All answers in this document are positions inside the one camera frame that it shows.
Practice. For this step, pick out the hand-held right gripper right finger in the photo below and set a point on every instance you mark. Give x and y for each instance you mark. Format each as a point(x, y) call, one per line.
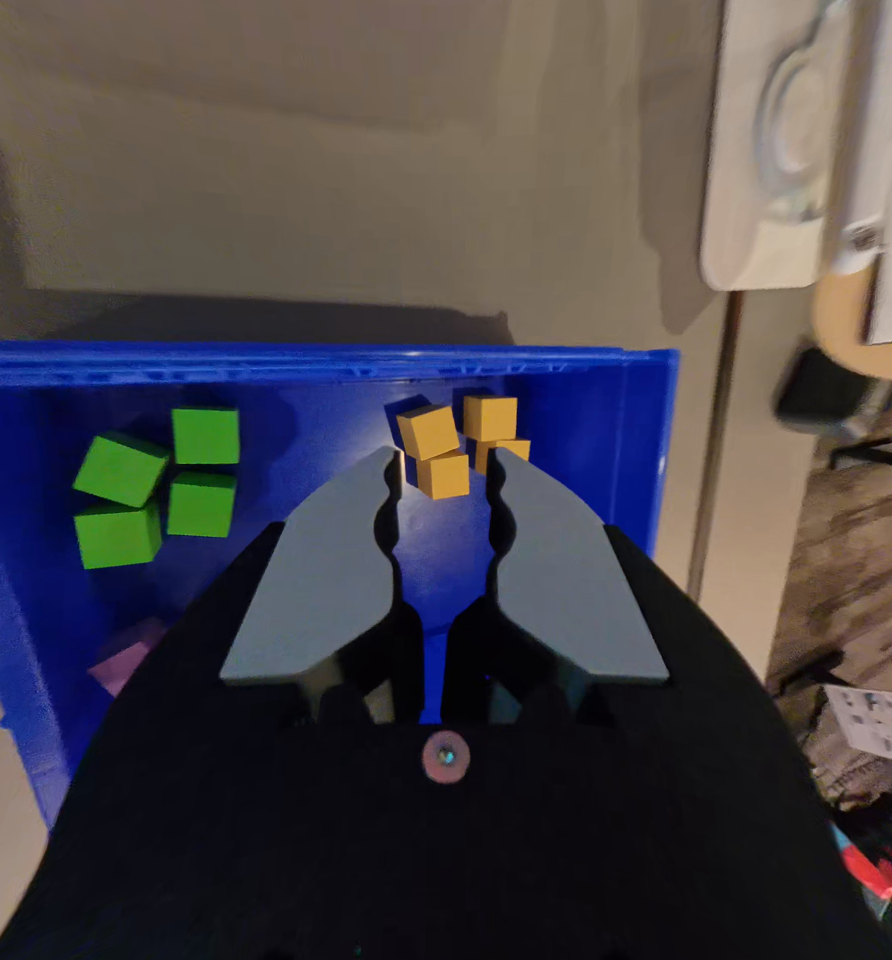
point(577, 592)

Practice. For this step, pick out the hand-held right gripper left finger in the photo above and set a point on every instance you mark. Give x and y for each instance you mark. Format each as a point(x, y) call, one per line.
point(314, 592)

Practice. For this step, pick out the purple wooden cube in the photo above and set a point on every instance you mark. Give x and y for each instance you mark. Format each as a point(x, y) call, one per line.
point(127, 660)

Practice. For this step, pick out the blue plastic bin with cubes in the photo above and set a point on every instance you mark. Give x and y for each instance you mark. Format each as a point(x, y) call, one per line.
point(303, 390)

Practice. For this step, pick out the black box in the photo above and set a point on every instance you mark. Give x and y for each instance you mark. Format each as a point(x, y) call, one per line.
point(828, 397)

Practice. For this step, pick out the printed paper sheet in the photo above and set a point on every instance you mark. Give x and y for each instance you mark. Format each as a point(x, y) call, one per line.
point(881, 724)

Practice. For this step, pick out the white stand base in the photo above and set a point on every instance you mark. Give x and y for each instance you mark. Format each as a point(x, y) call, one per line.
point(738, 187)

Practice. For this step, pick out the white clip bar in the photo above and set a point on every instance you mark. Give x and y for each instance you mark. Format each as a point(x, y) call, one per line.
point(873, 112)

